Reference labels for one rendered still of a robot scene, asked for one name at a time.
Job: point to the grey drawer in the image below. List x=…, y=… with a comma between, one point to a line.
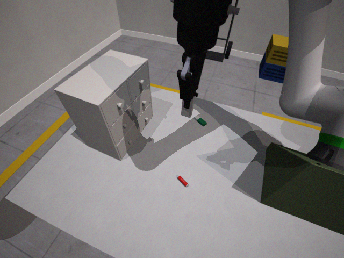
x=138, y=81
x=122, y=124
x=144, y=118
x=116, y=104
x=140, y=103
x=127, y=141

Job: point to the small white chest of drawers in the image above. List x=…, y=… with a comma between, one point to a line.
x=84, y=93

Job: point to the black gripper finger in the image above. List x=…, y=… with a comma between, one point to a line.
x=187, y=81
x=198, y=77

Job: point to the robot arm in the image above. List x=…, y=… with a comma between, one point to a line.
x=303, y=96

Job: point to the red cylinder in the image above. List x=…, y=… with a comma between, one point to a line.
x=183, y=181

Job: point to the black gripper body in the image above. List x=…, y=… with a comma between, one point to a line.
x=193, y=40

